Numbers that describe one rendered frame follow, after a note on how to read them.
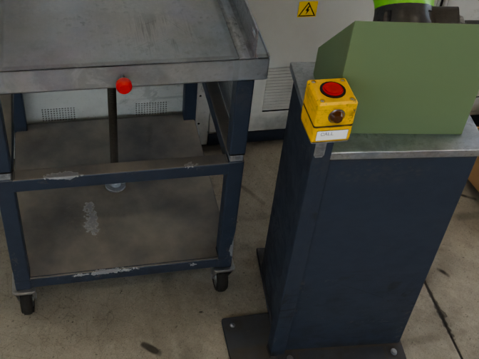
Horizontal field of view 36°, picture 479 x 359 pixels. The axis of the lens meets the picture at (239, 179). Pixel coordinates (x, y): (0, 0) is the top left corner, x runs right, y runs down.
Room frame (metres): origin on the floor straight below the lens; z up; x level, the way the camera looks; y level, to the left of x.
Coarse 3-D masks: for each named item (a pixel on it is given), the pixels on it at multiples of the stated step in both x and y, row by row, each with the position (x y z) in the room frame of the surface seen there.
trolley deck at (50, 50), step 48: (0, 0) 1.40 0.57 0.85; (48, 0) 1.42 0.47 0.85; (96, 0) 1.45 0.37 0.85; (144, 0) 1.47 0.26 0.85; (192, 0) 1.50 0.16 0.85; (0, 48) 1.22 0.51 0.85; (48, 48) 1.24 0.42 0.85; (96, 48) 1.26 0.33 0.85; (144, 48) 1.28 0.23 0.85; (192, 48) 1.30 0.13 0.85
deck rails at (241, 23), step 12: (228, 0) 1.51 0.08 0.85; (240, 0) 1.44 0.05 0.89; (228, 12) 1.46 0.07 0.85; (240, 12) 1.43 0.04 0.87; (228, 24) 1.41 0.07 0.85; (240, 24) 1.41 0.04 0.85; (252, 24) 1.33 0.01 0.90; (240, 36) 1.37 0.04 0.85; (252, 36) 1.32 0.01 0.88; (240, 48) 1.32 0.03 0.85; (252, 48) 1.31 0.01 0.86
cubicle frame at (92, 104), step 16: (32, 96) 1.80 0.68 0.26; (48, 96) 1.81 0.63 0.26; (64, 96) 1.83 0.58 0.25; (80, 96) 1.84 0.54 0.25; (96, 96) 1.85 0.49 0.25; (128, 96) 1.88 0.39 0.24; (144, 96) 1.90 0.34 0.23; (160, 96) 1.92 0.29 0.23; (176, 96) 1.93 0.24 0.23; (32, 112) 1.79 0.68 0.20; (48, 112) 1.81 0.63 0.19; (64, 112) 1.82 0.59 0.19; (80, 112) 1.84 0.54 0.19; (96, 112) 1.85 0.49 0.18; (128, 112) 1.88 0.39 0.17; (144, 112) 1.90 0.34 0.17; (160, 112) 1.92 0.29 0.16; (176, 112) 1.93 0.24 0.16
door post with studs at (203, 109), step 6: (204, 96) 1.96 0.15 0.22; (204, 102) 1.96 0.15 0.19; (198, 108) 1.96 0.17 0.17; (204, 108) 1.96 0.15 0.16; (198, 114) 1.96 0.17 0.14; (204, 114) 1.96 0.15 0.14; (198, 120) 1.96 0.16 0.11; (204, 120) 1.96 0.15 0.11; (198, 126) 1.96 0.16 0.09; (204, 126) 1.96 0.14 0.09; (204, 132) 1.96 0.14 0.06; (204, 138) 1.96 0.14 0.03; (204, 144) 1.96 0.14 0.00
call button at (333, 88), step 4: (324, 84) 1.16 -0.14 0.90; (328, 84) 1.15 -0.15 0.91; (332, 84) 1.16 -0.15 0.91; (336, 84) 1.16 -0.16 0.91; (324, 88) 1.14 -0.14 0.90; (328, 88) 1.14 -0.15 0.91; (332, 88) 1.14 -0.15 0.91; (336, 88) 1.14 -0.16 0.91; (340, 88) 1.14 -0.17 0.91; (328, 92) 1.13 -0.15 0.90; (332, 92) 1.13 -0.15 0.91; (336, 92) 1.13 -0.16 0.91; (340, 92) 1.13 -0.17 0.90
